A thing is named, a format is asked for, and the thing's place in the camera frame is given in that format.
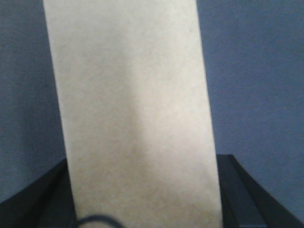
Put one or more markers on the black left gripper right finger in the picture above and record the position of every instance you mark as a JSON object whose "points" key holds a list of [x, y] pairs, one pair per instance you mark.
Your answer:
{"points": [[245, 204]]}

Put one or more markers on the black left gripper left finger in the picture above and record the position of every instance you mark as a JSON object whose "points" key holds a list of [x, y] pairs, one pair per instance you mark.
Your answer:
{"points": [[46, 203]]}

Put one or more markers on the brown cardboard package box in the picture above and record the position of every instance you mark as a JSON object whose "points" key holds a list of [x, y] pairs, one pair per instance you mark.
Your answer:
{"points": [[135, 113]]}

